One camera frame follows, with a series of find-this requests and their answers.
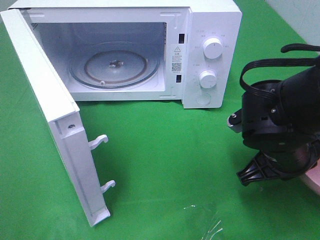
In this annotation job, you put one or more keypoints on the white microwave door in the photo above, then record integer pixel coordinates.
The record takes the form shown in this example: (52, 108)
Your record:
(62, 115)

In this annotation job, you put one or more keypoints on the glass microwave turntable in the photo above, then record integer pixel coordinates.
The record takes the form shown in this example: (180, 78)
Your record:
(116, 65)

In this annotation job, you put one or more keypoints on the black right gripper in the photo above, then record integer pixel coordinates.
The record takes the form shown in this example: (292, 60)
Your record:
(281, 121)

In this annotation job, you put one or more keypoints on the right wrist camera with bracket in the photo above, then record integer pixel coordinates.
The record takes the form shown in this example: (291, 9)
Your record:
(234, 121)

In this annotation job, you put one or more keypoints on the pink speckled plate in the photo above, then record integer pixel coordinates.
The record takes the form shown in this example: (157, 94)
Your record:
(312, 179)

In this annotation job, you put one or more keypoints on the white round door button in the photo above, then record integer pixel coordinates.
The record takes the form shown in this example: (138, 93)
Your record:
(203, 99)

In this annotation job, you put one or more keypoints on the white microwave oven body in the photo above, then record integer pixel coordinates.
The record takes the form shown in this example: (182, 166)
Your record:
(65, 27)

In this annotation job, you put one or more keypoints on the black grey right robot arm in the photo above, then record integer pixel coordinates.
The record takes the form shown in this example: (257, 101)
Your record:
(311, 69)

